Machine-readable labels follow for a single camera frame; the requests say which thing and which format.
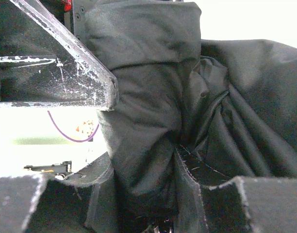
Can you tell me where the black folding umbrella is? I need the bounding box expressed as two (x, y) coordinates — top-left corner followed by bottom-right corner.
(85, 0), (297, 233)

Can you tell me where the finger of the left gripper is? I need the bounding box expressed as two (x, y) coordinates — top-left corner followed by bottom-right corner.
(0, 0), (118, 111)

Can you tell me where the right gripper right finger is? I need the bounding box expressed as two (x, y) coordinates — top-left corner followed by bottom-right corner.
(175, 149), (297, 233)

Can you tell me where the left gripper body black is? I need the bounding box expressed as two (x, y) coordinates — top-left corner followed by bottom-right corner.
(40, 0), (90, 46)

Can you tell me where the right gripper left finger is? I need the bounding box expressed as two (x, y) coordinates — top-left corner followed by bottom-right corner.
(0, 153), (115, 233)

